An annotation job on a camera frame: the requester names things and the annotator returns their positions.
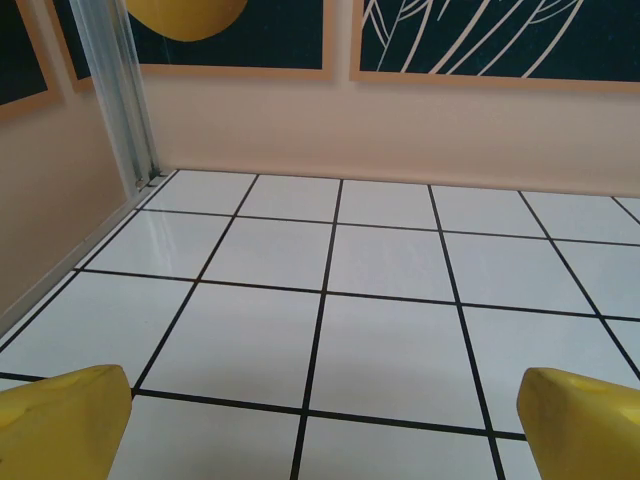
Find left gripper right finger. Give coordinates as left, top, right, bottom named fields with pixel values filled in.
left=516, top=367, right=640, bottom=480

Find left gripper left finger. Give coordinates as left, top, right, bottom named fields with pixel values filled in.
left=0, top=363, right=134, bottom=480

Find aluminium frame post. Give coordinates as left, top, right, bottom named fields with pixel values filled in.
left=68, top=0, right=169, bottom=190

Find wall panel circle and leaves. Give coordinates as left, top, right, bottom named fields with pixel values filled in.
left=348, top=0, right=640, bottom=97

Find dark wall panel with oval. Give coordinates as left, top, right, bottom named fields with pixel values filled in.
left=122, top=0, right=337, bottom=82

